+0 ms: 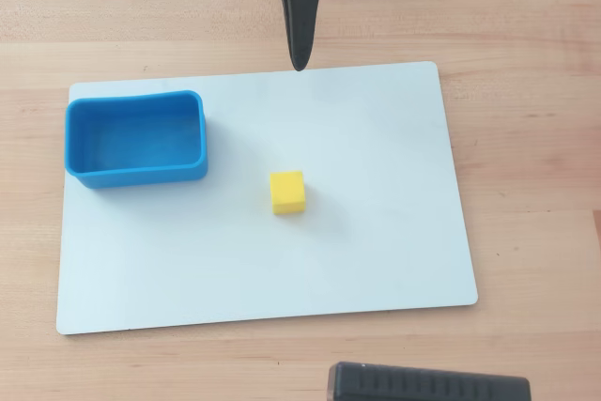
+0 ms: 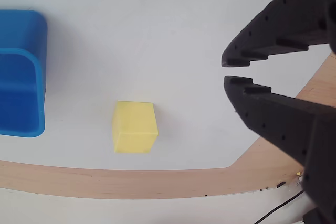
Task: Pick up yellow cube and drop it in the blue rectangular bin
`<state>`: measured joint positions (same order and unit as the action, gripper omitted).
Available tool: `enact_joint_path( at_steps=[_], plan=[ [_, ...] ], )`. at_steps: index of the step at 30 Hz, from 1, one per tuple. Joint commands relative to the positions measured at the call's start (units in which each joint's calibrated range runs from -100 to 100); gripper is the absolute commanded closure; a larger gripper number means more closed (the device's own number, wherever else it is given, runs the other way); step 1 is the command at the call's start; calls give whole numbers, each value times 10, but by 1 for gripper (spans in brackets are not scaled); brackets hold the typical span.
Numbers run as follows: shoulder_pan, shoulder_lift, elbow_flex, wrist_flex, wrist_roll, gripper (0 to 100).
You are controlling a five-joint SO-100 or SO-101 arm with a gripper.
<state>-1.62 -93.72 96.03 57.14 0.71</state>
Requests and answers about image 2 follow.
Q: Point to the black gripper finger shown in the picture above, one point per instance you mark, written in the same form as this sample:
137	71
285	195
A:
294	16
283	119

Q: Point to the yellow cube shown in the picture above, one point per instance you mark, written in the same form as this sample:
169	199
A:
135	127

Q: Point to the blue rectangular plastic bin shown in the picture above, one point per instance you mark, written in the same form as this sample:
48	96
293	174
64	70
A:
21	90

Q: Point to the white table mat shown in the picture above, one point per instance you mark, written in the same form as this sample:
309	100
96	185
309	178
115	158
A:
157	51

